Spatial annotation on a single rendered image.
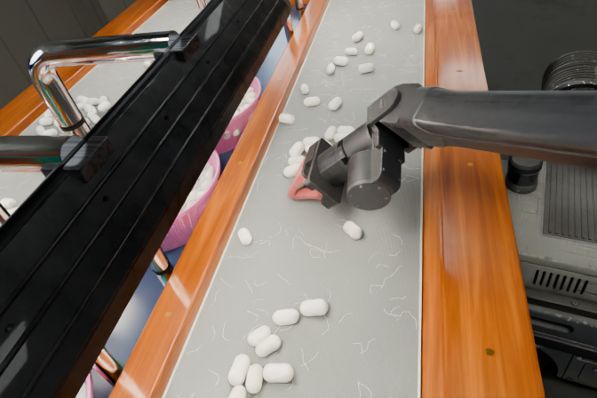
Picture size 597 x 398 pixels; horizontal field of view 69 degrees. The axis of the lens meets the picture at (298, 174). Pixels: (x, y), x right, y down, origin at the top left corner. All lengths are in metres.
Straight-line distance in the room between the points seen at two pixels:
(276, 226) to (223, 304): 0.15
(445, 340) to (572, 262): 0.52
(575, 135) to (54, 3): 2.39
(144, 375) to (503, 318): 0.43
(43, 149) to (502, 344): 0.48
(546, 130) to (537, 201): 0.72
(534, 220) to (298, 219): 0.57
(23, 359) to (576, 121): 0.39
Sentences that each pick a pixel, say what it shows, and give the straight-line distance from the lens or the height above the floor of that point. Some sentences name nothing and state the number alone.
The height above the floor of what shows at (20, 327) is 1.08.
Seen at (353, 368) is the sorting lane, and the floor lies 0.74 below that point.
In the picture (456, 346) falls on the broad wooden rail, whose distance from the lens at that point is 0.55.
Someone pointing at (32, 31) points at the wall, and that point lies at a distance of 2.47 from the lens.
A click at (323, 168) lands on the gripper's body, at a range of 0.65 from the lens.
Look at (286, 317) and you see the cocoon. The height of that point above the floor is 0.76.
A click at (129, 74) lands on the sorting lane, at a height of 0.74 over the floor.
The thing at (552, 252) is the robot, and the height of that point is 0.47.
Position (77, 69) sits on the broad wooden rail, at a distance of 1.47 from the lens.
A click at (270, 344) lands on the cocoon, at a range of 0.57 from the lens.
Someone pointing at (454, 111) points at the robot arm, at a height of 0.97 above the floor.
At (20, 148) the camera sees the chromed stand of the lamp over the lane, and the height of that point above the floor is 1.12.
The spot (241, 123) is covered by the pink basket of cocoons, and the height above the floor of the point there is 0.74.
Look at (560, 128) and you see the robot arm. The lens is 0.40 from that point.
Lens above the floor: 1.25
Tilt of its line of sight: 40 degrees down
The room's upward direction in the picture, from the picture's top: 13 degrees counter-clockwise
